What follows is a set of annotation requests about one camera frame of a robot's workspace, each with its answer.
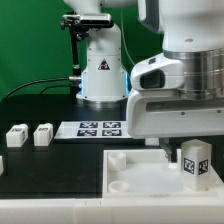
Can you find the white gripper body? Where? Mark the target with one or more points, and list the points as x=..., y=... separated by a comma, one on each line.
x=162, y=114

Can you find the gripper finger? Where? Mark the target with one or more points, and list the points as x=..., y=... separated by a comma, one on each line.
x=164, y=144

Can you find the white square tabletop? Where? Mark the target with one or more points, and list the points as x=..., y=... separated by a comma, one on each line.
x=149, y=174

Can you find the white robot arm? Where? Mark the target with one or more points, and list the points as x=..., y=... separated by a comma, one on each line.
x=192, y=31

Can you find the white obstacle fence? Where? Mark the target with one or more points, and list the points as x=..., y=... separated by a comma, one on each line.
x=169, y=210

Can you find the white part at left edge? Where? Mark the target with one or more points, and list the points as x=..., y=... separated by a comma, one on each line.
x=1, y=166

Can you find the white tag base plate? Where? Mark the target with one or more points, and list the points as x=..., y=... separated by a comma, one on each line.
x=92, y=130

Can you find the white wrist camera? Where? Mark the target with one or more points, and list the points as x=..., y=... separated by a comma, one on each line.
x=157, y=72

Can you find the black camera on stand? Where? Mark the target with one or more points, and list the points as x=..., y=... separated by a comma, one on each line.
x=79, y=26

